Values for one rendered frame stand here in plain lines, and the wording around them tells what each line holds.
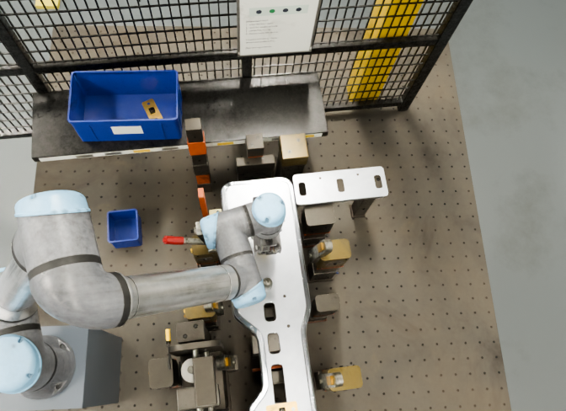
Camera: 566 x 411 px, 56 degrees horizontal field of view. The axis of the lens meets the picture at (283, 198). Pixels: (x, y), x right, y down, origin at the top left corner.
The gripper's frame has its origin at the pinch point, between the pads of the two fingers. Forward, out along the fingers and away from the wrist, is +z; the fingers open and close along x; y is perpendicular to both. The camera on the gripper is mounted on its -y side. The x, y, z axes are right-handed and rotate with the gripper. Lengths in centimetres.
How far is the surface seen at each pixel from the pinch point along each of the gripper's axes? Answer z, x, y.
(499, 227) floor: 107, 127, -18
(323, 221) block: 8.5, 19.6, -5.0
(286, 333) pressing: 5.9, 3.7, 27.0
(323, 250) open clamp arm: -4.0, 16.0, 6.7
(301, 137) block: 0.9, 15.3, -29.9
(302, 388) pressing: 5.7, 6.1, 41.9
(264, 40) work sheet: -15, 6, -55
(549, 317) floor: 106, 140, 29
